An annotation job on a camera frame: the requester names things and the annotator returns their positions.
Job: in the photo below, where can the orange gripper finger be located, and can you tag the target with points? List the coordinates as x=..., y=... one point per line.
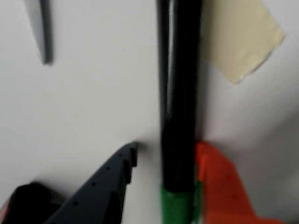
x=224, y=193

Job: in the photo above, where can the long beige masking tape strip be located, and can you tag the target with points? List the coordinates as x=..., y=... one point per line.
x=243, y=39

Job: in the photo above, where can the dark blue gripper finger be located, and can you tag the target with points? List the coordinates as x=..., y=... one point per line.
x=100, y=193

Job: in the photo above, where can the green capped black marker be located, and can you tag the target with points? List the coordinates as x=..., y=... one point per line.
x=180, y=93

